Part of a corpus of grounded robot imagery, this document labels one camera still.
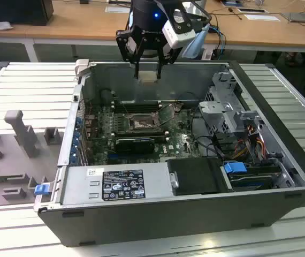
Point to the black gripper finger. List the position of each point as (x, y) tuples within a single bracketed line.
[(138, 71), (160, 71)]

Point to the silver square CPU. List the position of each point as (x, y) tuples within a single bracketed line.
[(148, 76)]

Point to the thin metal locking lever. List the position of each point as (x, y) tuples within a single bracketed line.
[(126, 109)]

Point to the silver CPU socket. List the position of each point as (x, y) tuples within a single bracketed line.
[(141, 123)]

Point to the white paper sheet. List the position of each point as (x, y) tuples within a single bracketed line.
[(262, 17), (117, 9)]

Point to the pale blue cloth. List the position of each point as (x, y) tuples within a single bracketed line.
[(195, 44)]

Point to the wooden desk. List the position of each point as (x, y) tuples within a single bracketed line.
[(75, 24)]

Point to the black expansion card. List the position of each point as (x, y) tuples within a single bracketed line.
[(135, 146)]

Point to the green motherboard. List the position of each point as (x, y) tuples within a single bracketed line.
[(174, 146)]

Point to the silver metal drive cage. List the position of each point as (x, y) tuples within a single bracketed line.
[(222, 117)]

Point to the black plastic shroud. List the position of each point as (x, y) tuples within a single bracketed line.
[(195, 174)]

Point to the blue disk carrier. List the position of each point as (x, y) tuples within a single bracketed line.
[(234, 167)]

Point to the grey power supply unit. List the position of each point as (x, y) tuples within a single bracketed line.
[(77, 187)]

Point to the black box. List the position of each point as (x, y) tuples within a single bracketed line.
[(16, 10)]

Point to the black hard disk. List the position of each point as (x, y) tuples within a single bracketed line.
[(248, 182)]

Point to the dark grey open PC case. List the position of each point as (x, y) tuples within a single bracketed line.
[(168, 222)]

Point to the blue plastic case latch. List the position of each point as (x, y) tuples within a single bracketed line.
[(41, 190)]

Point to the grey parts rack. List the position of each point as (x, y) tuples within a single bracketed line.
[(13, 166)]

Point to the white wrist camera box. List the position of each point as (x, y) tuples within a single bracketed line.
[(178, 36)]

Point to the black camera bracket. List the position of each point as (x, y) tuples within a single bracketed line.
[(188, 22)]

